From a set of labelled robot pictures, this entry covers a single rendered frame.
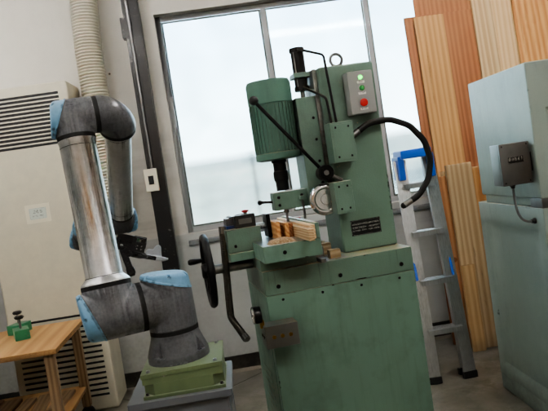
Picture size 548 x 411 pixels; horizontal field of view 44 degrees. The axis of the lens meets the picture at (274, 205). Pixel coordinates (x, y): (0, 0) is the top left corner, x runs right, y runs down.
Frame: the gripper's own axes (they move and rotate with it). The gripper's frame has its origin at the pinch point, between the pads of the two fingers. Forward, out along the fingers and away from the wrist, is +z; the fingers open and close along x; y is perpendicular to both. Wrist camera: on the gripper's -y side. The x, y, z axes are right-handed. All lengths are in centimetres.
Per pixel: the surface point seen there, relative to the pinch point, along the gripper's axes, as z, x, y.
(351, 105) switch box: 56, -26, 72
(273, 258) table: 35, -40, 11
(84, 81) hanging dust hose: -60, 117, 78
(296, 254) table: 43, -40, 14
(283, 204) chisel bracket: 40, -12, 31
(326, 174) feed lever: 51, -25, 45
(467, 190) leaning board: 159, 82, 62
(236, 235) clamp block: 24.0, -17.0, 15.8
